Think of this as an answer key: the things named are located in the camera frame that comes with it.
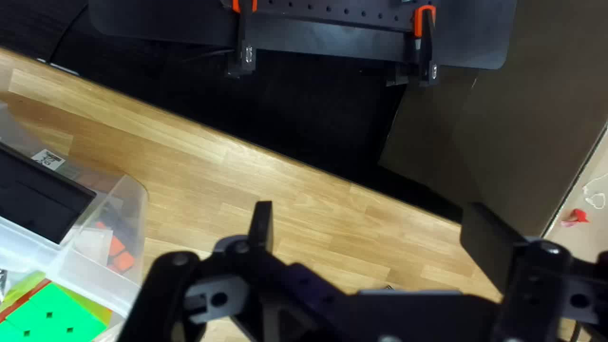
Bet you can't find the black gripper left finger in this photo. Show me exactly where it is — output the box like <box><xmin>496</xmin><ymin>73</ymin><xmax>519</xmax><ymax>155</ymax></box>
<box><xmin>116</xmin><ymin>199</ymin><xmax>348</xmax><ymax>342</ymax></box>

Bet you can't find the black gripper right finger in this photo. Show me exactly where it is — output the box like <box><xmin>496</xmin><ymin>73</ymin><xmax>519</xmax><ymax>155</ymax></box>
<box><xmin>460</xmin><ymin>202</ymin><xmax>608</xmax><ymax>342</ymax></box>

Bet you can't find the red black puzzle cube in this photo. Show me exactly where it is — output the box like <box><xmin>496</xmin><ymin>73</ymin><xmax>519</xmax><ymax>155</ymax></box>
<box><xmin>94</xmin><ymin>216</ymin><xmax>141</xmax><ymax>275</ymax></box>

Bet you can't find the clear plastic storage container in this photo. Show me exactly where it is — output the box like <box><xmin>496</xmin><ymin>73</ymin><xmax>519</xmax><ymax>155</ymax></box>
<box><xmin>0</xmin><ymin>100</ymin><xmax>151</xmax><ymax>342</ymax></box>

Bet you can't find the green puzzle cube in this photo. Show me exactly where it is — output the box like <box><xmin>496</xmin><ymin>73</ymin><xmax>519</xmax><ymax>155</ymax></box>
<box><xmin>0</xmin><ymin>271</ymin><xmax>120</xmax><ymax>342</ymax></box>

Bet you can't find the small red object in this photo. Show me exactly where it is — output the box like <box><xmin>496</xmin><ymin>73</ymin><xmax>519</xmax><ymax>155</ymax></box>
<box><xmin>559</xmin><ymin>206</ymin><xmax>591</xmax><ymax>227</ymax></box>

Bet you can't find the brown cardboard box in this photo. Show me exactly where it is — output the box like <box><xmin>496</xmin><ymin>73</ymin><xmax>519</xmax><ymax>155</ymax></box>
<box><xmin>379</xmin><ymin>0</ymin><xmax>608</xmax><ymax>263</ymax></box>

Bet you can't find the black orange clamp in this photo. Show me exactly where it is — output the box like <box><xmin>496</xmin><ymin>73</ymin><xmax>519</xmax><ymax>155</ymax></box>
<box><xmin>386</xmin><ymin>1</ymin><xmax>443</xmax><ymax>87</ymax></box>
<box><xmin>225</xmin><ymin>0</ymin><xmax>263</xmax><ymax>81</ymax></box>

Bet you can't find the black breadboard plate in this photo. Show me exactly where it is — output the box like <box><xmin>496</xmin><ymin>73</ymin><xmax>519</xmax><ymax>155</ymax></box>
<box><xmin>88</xmin><ymin>0</ymin><xmax>519</xmax><ymax>71</ymax></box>

